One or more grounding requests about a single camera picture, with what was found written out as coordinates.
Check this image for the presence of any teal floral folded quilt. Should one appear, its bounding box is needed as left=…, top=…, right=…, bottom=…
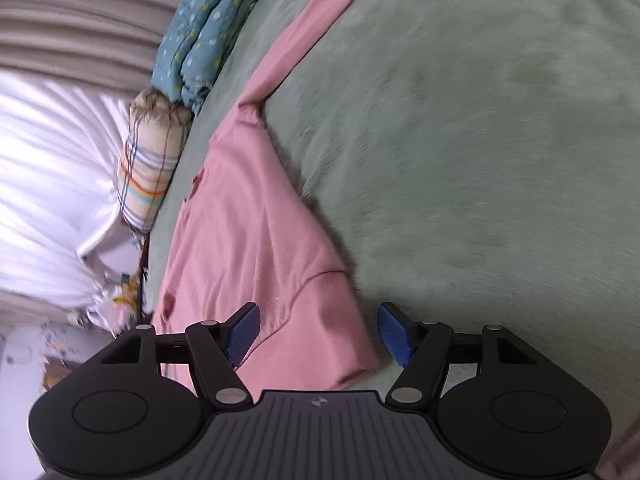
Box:
left=151, top=0, right=268, bottom=116

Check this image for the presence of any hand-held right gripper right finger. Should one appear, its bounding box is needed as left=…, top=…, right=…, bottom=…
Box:
left=378, top=302, right=538, bottom=406

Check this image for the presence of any pink sweatshirt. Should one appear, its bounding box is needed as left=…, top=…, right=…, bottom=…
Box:
left=150, top=0, right=383, bottom=391

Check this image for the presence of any white curtain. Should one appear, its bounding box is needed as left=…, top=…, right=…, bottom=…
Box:
left=0, top=67, right=146, bottom=311

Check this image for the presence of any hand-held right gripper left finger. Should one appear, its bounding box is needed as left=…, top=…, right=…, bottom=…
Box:
left=100, top=302, right=261, bottom=408

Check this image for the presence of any beige curtain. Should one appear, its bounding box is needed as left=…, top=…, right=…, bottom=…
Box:
left=0, top=0, right=201, bottom=81

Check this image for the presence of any plaid folded quilt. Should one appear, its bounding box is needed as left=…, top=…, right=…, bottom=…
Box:
left=117, top=87, right=193, bottom=233

